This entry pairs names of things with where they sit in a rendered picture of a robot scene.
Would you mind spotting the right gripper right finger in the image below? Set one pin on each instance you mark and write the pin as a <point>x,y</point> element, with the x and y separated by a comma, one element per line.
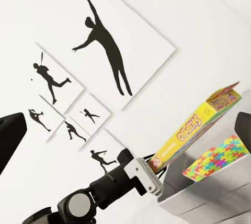
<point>243,129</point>

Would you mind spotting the toy box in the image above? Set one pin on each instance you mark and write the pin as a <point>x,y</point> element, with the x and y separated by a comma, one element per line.
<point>219,196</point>

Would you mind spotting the desk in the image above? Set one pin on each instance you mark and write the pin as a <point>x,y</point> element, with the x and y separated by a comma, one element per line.
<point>151,213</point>

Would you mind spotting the jigsaw puzzle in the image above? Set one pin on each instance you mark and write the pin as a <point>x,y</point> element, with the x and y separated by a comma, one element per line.
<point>230,151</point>
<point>190,171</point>

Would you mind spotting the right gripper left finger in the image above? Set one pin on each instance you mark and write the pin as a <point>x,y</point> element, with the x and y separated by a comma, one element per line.
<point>12,130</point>

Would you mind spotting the board game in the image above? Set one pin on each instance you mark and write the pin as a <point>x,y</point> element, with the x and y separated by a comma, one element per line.
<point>200,121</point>

